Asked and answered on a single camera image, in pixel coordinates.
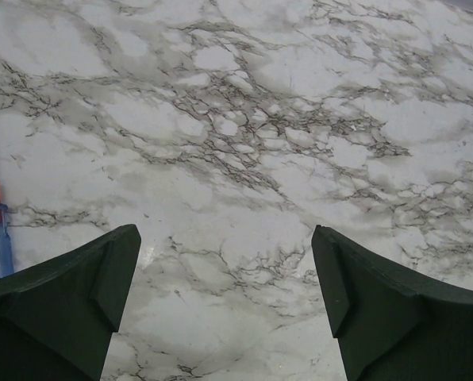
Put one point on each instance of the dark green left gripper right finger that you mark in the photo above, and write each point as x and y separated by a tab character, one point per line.
391	322

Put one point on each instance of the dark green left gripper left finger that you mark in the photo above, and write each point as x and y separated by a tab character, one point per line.
57	317

